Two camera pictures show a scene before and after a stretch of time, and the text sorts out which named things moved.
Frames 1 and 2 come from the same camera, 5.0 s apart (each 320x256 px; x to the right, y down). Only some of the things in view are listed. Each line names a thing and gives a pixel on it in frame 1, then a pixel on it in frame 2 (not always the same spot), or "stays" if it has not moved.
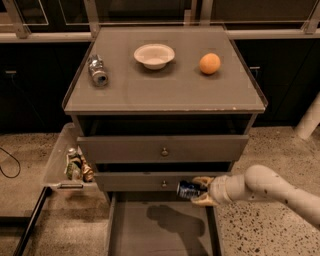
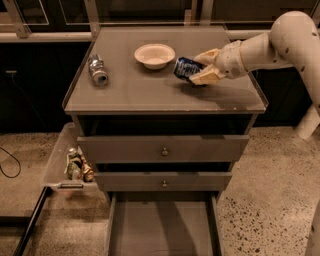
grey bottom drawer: x=160 y=223 stays
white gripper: x=219 y=190 to x=230 y=59
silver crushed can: x=95 y=65 stays
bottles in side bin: x=73 y=164 stays
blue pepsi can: x=188 y=189 to x=185 y=68
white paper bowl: x=154 y=56 stays
